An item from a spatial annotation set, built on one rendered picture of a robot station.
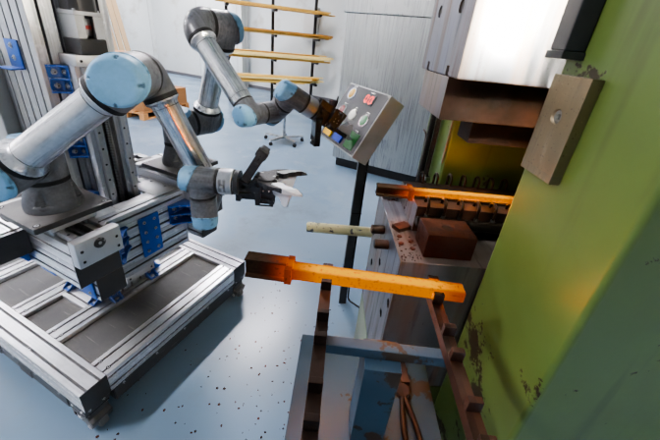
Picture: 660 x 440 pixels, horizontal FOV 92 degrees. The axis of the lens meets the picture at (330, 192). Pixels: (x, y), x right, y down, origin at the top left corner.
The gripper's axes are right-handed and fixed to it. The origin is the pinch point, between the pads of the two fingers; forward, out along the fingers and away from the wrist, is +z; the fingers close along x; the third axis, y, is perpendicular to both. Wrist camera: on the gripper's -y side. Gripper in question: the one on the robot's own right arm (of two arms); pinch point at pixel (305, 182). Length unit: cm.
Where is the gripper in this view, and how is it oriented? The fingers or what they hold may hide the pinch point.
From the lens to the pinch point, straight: 91.3
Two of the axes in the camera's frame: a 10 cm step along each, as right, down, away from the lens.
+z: 10.0, 0.9, 0.3
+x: -0.1, 4.3, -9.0
